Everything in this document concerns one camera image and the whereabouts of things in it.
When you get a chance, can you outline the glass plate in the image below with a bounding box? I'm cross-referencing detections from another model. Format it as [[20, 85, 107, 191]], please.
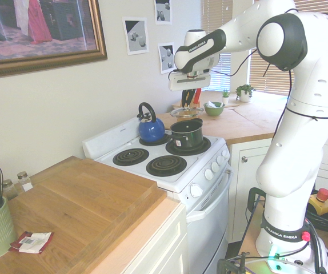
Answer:
[[169, 106, 205, 118]]

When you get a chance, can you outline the white cabinet with inset panel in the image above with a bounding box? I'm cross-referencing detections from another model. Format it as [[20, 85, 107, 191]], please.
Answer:
[[101, 196, 190, 274]]

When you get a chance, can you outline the white cabinet with knob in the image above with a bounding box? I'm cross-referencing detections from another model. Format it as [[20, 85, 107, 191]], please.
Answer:
[[226, 136, 328, 244]]

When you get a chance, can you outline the large thick wooden cutting board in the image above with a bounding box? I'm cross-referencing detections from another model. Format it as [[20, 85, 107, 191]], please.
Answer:
[[14, 156, 168, 274]]

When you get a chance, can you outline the blue kettle black handle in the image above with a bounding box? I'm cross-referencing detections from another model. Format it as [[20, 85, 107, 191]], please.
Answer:
[[137, 102, 166, 143]]

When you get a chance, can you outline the red white seasoning packet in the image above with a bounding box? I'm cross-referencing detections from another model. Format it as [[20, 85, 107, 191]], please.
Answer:
[[9, 231, 53, 255]]

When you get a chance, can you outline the green ceramic bowl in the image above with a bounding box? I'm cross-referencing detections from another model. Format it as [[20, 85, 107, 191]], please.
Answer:
[[203, 102, 226, 117]]

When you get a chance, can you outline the wooden window blind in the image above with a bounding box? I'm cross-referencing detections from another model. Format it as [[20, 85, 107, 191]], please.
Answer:
[[201, 0, 234, 92], [249, 0, 328, 97]]

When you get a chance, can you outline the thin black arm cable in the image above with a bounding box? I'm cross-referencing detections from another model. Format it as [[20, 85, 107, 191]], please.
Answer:
[[229, 7, 328, 122]]

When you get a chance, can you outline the dark green cooking pot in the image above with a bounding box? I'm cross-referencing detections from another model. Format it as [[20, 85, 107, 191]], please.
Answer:
[[170, 118, 204, 151]]

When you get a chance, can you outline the black metal clamp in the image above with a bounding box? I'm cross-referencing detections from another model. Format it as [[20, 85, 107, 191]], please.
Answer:
[[217, 251, 250, 274]]

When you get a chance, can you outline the yellow emergency stop red button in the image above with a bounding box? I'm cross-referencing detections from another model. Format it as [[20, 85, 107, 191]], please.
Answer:
[[308, 188, 328, 217]]

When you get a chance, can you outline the leafy plant white pot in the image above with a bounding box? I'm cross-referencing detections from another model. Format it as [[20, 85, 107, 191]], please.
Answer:
[[235, 84, 256, 103]]

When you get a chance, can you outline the white oven door handle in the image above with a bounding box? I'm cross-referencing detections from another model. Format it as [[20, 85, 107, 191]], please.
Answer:
[[186, 170, 235, 223]]

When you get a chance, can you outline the white electric stove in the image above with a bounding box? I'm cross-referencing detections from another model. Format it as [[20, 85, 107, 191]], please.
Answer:
[[82, 118, 235, 274]]

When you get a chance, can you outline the robot base mounting platform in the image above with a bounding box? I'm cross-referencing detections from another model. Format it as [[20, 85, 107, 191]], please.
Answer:
[[223, 248, 328, 274]]

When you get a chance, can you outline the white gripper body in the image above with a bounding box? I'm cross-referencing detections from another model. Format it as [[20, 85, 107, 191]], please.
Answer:
[[168, 71, 211, 92]]

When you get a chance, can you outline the gold framed painting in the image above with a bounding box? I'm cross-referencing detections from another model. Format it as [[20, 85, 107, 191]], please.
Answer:
[[0, 0, 109, 80]]

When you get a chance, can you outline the grey shapes paper print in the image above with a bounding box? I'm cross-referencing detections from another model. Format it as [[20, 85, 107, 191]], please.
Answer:
[[157, 42, 176, 75], [154, 0, 173, 26], [122, 17, 150, 56]]

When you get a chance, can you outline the black coil stove burner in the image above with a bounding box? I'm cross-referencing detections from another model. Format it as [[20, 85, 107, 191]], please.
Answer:
[[139, 132, 173, 147], [112, 147, 150, 166], [165, 136, 212, 156], [146, 155, 187, 178]]

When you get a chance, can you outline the glass shaker metal cap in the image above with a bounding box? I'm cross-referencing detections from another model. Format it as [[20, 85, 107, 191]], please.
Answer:
[[17, 171, 33, 192], [2, 179, 19, 200]]

